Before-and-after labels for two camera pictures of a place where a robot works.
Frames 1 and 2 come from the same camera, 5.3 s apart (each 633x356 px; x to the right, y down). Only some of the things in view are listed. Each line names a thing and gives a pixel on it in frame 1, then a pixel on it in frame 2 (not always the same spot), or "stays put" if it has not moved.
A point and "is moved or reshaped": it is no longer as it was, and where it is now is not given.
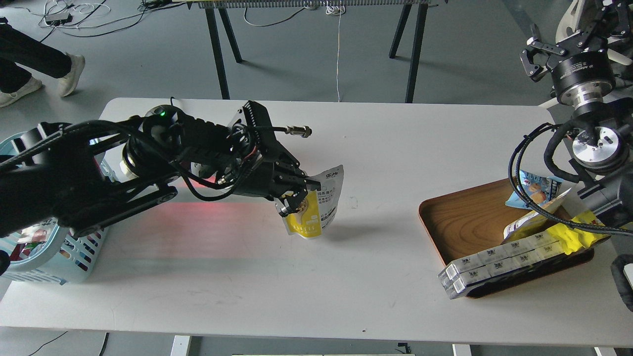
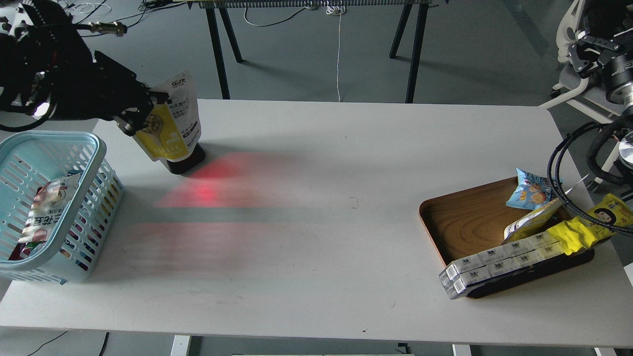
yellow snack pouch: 317,208 is moved or reshaped
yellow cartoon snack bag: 571,239 stays put
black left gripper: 262,167 -> 101,90
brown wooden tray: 457,223 stays put
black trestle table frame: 222,6 stays put
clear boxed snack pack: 521,252 stays put
